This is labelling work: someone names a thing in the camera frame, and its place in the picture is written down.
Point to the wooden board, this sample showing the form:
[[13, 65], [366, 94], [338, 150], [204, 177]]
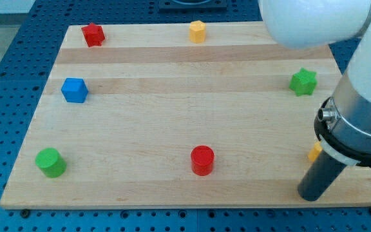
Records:
[[153, 96]]

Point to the yellow hexagon block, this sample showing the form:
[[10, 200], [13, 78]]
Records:
[[197, 30]]

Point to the red star block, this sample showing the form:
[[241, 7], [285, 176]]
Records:
[[93, 34]]

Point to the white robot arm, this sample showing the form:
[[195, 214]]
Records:
[[343, 123]]

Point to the yellow block behind tool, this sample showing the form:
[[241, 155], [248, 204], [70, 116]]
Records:
[[315, 151]]

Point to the green cylinder block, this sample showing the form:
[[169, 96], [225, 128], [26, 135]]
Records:
[[50, 162]]

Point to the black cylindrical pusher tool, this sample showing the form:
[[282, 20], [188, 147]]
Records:
[[322, 173]]

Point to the blue cube block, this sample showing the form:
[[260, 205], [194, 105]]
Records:
[[74, 90]]

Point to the red cylinder block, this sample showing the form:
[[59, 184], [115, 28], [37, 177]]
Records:
[[202, 160]]

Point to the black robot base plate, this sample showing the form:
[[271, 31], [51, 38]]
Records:
[[171, 5]]

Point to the green star block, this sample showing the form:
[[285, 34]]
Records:
[[303, 82]]

